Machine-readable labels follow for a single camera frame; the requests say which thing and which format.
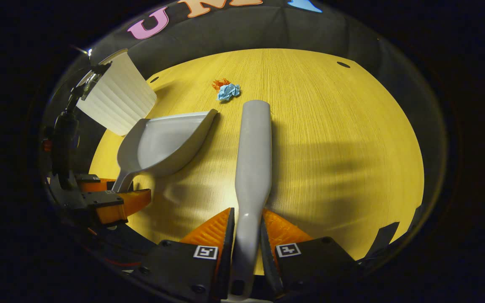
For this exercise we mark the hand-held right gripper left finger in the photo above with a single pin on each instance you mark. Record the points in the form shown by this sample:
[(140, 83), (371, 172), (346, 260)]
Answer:
[(228, 261)]

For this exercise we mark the blue paper scrap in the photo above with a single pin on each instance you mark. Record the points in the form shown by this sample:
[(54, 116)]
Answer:
[(228, 91)]

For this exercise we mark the grey dustpan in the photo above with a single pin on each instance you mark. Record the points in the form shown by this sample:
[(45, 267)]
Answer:
[(166, 143)]

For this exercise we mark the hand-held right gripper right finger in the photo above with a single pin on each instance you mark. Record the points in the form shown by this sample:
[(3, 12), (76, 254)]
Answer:
[(267, 265)]

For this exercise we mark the black backdrop cloth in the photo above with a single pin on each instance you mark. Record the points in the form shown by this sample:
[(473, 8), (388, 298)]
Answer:
[(246, 29)]

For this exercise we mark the orange paper scrap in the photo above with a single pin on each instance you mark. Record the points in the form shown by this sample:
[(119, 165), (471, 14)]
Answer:
[(220, 84)]

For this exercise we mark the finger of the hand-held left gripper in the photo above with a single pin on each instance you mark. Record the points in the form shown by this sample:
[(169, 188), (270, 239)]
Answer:
[(93, 184), (116, 206)]

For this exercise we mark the wooden desktop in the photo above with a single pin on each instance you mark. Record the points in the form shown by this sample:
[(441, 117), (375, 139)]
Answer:
[(331, 147)]

